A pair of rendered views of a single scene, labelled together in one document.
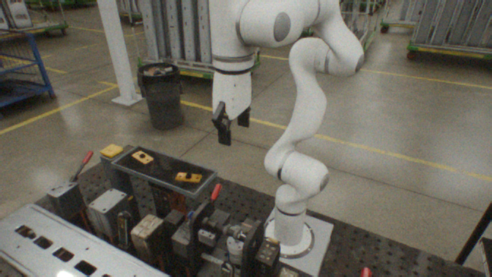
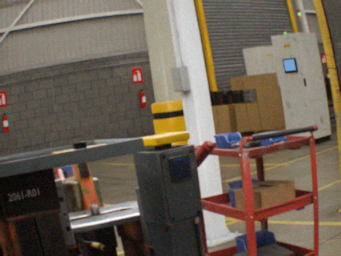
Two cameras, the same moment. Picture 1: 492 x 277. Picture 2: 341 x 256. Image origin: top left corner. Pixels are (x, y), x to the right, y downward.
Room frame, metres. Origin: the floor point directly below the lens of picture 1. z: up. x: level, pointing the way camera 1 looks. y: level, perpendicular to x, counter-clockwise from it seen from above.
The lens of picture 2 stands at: (1.41, -0.38, 1.22)
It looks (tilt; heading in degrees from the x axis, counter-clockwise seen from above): 3 degrees down; 118
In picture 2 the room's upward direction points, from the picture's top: 8 degrees counter-clockwise
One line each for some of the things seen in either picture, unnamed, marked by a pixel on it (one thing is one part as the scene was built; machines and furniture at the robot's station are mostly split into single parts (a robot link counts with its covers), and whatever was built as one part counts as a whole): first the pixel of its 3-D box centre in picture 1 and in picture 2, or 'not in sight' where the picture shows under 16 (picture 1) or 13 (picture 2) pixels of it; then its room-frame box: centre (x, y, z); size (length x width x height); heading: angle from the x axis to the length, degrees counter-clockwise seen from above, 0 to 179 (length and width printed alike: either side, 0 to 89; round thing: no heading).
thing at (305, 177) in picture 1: (300, 185); not in sight; (0.79, -0.20, 1.10); 0.19 x 0.12 x 0.24; 50
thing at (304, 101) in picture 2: not in sight; (300, 75); (-1.71, 10.83, 1.22); 0.80 x 0.54 x 2.45; 153
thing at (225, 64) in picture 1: (233, 58); not in sight; (0.58, 0.02, 1.62); 0.09 x 0.08 x 0.03; 153
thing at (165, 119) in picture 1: (162, 97); not in sight; (3.26, 1.00, 0.36); 0.54 x 0.50 x 0.73; 152
